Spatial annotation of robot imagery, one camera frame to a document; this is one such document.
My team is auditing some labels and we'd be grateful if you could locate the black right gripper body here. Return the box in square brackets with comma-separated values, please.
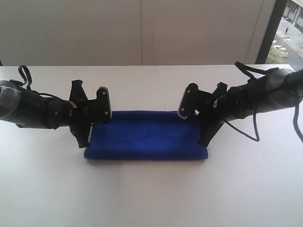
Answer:
[194, 82, 227, 135]

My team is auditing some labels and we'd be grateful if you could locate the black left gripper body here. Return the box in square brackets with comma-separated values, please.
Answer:
[69, 80, 97, 142]

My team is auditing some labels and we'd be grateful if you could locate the blue towel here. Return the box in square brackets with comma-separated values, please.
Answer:
[84, 110, 208, 161]

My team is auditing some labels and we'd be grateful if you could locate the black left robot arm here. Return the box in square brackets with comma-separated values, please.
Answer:
[0, 65, 93, 148]

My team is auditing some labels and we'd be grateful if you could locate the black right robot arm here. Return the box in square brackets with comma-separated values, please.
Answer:
[197, 62, 303, 147]

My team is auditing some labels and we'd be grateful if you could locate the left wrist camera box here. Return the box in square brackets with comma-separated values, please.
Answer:
[88, 87, 112, 123]

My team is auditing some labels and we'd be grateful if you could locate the dark window frame post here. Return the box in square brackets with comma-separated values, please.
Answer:
[255, 0, 287, 64]

